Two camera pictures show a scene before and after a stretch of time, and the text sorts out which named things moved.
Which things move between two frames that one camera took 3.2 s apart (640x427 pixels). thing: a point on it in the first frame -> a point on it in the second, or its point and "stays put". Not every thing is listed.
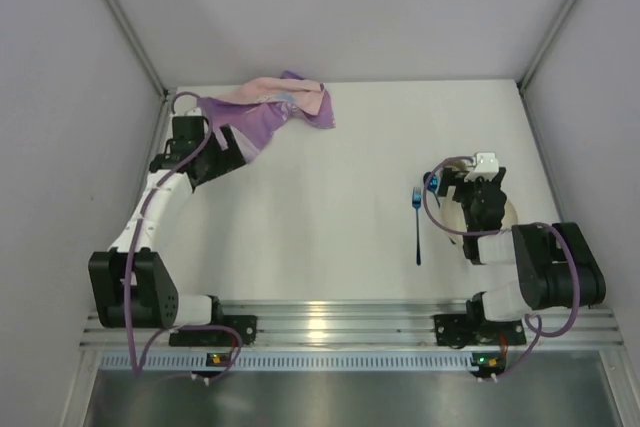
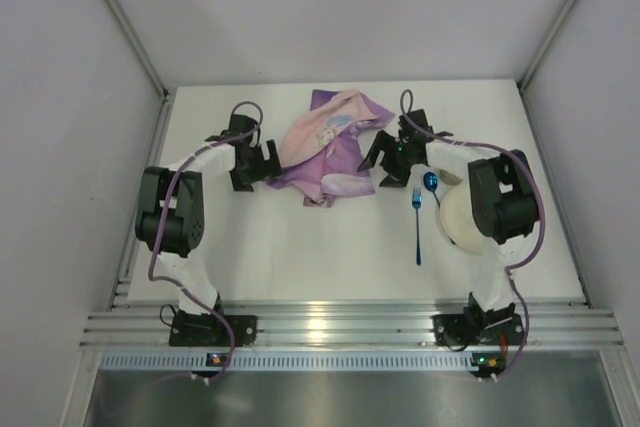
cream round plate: (451, 215) stays put
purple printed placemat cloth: (251, 110) -> (324, 153)
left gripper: (230, 148) -> (255, 164)
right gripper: (473, 188) -> (391, 161)
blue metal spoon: (433, 185) stays put
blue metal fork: (416, 203) stays put
